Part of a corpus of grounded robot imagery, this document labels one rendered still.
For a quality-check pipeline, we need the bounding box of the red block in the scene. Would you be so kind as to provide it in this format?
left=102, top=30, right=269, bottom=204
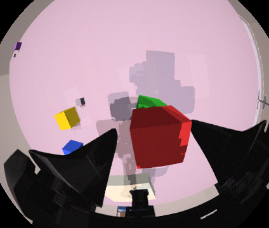
left=129, top=106, right=192, bottom=169

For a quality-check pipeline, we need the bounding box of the small purple block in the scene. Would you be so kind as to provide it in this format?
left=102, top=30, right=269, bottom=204
left=15, top=42, right=22, bottom=50

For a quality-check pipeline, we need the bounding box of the blue block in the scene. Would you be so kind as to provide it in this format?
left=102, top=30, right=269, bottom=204
left=62, top=140, right=83, bottom=155

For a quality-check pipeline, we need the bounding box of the yellow cube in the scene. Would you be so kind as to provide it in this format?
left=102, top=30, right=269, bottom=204
left=54, top=107, right=81, bottom=130

